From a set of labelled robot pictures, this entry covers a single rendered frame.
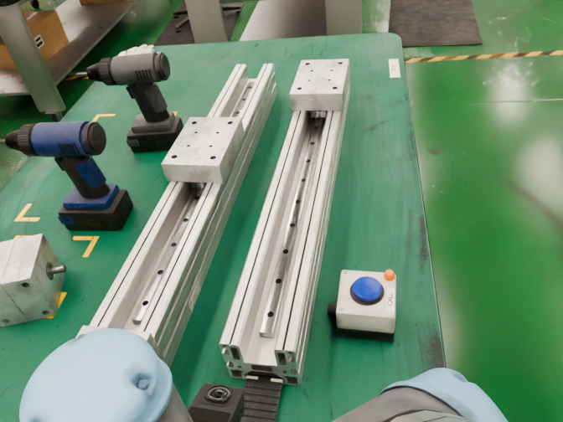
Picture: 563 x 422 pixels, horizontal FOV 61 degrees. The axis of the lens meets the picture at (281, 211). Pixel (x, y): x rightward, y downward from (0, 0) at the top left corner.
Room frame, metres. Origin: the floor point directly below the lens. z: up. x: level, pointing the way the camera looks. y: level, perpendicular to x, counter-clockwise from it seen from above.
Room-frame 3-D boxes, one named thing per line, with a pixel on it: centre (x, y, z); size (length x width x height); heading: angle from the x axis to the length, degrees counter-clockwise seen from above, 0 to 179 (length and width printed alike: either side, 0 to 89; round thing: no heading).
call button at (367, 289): (0.42, -0.10, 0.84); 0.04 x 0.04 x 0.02
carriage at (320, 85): (0.96, -0.13, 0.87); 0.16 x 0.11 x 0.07; 163
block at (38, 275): (0.56, 0.43, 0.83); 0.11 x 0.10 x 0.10; 95
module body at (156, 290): (0.78, 0.13, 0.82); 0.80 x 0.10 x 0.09; 163
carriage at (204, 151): (0.78, 0.13, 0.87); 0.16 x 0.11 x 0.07; 163
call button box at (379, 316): (0.42, -0.09, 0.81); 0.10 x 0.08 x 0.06; 73
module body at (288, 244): (0.72, -0.06, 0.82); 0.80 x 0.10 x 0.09; 163
